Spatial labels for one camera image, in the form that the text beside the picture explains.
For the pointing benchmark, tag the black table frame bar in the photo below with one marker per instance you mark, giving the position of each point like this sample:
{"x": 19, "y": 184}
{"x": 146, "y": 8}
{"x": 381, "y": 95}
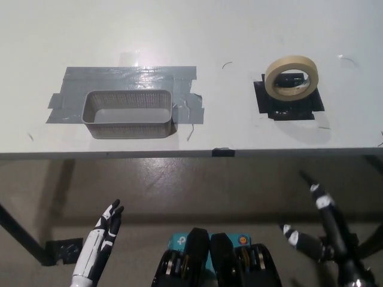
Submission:
{"x": 374, "y": 163}

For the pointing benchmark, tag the beige masking tape roll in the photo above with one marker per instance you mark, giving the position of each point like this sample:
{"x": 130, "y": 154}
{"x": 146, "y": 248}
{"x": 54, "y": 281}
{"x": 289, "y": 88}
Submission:
{"x": 270, "y": 73}

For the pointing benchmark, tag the small grey perforated container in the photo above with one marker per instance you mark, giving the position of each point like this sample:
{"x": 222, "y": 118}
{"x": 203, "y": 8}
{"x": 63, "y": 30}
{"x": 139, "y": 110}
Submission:
{"x": 125, "y": 115}

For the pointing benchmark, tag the grey duct tape patch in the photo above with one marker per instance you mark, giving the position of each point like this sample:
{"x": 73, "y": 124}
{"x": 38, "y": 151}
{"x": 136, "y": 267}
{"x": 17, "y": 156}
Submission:
{"x": 119, "y": 74}

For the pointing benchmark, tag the black table leg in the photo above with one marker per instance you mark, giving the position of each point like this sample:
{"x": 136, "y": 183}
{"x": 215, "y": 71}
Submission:
{"x": 21, "y": 234}
{"x": 371, "y": 239}

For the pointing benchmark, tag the black tape square patch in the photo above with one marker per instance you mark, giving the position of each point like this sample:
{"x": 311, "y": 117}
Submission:
{"x": 287, "y": 111}

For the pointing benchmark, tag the black floor tape patch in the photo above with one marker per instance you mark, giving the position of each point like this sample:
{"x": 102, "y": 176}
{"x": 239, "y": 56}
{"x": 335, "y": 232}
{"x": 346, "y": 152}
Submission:
{"x": 64, "y": 251}

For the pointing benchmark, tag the small black tape piece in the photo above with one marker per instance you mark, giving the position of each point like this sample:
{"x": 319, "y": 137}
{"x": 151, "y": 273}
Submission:
{"x": 223, "y": 152}

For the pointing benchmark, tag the black teal robot torso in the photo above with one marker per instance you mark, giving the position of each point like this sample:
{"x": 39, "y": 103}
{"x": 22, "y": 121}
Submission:
{"x": 218, "y": 263}

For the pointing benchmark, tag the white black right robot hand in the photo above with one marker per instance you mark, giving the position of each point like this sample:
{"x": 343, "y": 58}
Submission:
{"x": 332, "y": 227}

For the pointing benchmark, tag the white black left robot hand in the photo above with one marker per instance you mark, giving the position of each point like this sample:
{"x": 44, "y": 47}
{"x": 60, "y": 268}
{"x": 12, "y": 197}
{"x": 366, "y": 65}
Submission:
{"x": 95, "y": 245}

